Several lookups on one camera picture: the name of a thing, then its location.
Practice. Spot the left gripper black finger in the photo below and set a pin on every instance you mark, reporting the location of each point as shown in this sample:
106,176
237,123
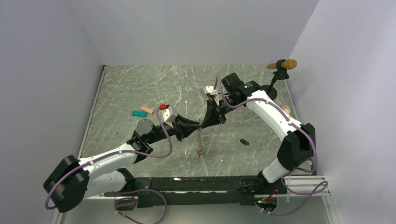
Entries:
185,131
184,122

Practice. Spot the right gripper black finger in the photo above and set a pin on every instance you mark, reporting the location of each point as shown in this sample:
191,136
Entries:
212,120
209,110

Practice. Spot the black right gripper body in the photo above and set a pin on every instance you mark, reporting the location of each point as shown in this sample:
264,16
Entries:
222,106

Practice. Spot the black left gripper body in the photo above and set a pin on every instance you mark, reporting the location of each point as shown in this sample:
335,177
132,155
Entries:
171,131

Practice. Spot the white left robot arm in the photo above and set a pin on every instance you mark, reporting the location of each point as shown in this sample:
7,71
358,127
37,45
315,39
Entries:
74,180

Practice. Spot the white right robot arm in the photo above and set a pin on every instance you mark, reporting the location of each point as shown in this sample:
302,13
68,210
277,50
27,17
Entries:
297,139

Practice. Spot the orange rectangular block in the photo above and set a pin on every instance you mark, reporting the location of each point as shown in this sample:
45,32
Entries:
147,109

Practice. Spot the small black cylinder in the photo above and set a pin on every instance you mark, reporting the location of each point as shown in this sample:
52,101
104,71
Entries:
244,142

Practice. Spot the teal rectangular block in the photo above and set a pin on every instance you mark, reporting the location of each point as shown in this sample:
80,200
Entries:
139,113

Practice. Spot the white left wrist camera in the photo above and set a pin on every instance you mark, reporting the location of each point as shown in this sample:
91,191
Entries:
168,114

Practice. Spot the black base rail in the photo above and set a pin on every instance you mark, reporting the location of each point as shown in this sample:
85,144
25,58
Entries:
244,190

